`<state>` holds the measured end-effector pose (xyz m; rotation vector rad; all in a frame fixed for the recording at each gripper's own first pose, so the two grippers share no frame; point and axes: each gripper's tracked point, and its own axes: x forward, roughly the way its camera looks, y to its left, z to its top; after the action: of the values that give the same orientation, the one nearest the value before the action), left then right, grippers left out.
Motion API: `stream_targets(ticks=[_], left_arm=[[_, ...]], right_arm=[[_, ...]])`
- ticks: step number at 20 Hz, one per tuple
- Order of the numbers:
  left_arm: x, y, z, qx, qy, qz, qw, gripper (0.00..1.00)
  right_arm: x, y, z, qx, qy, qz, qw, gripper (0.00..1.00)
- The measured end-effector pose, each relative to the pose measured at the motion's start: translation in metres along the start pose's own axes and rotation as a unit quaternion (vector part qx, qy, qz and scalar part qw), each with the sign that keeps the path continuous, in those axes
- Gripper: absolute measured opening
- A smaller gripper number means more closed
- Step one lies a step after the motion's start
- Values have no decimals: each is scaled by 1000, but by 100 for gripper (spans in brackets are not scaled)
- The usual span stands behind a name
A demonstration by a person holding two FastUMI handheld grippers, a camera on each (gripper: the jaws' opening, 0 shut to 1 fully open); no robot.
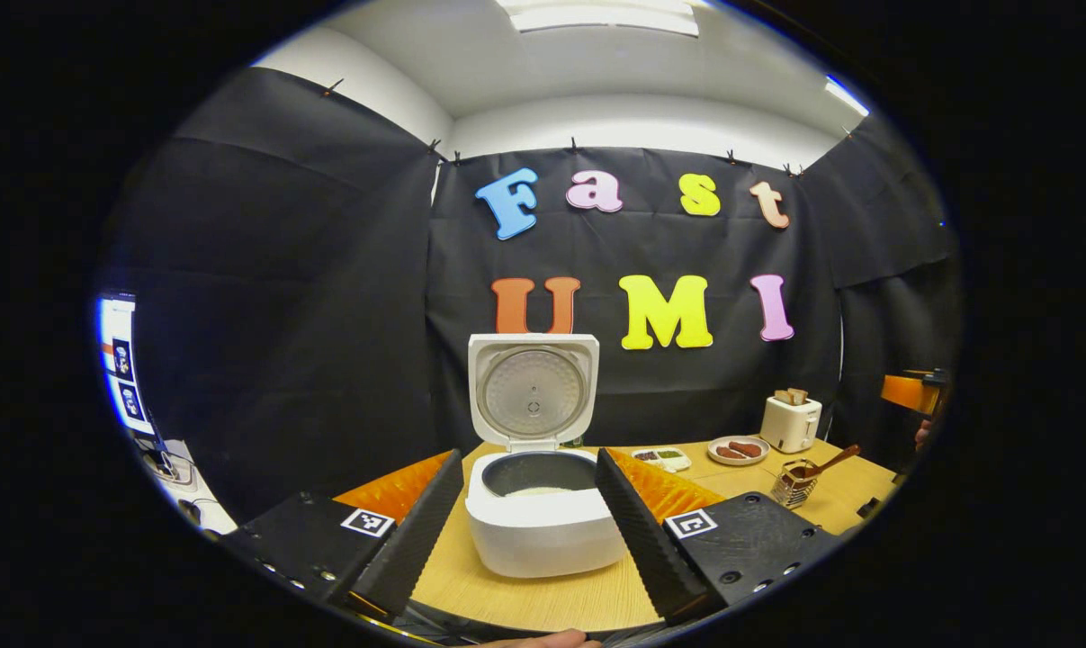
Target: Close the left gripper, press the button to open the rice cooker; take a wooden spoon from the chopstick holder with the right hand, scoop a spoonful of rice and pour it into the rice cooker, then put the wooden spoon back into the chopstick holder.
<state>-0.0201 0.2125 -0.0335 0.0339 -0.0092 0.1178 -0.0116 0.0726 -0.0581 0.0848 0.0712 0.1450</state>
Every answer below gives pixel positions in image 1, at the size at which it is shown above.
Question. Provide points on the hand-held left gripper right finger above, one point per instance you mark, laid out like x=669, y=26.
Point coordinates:
x=646, y=540

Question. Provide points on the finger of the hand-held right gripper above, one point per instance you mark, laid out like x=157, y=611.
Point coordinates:
x=907, y=393

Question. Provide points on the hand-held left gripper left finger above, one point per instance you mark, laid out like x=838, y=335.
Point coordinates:
x=417, y=540

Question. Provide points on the brown wooden spoon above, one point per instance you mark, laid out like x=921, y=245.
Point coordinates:
x=835, y=459

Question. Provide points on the white rice cooker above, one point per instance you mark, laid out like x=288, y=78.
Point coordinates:
x=542, y=540

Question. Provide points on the white divided grain dish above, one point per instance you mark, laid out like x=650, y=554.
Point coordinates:
x=661, y=459

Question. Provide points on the white round plate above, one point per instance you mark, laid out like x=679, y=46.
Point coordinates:
x=718, y=461

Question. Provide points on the brown sausage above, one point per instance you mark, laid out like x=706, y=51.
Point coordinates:
x=748, y=448
x=731, y=453

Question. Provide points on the white toaster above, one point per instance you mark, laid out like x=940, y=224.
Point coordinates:
x=787, y=427

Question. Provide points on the white side desk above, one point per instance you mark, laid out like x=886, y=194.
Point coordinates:
x=205, y=504

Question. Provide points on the black computer mouse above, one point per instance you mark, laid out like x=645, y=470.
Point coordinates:
x=192, y=511

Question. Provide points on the black backdrop cloth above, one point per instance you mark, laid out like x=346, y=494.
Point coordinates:
x=327, y=315

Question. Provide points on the grey desk device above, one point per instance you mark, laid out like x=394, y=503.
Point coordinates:
x=165, y=463

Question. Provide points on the small ceiling light panel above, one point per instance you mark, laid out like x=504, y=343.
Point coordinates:
x=846, y=94

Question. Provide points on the computer monitor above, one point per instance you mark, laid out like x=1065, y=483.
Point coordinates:
x=120, y=369

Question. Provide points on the large ceiling light panel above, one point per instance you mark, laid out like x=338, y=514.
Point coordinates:
x=596, y=16

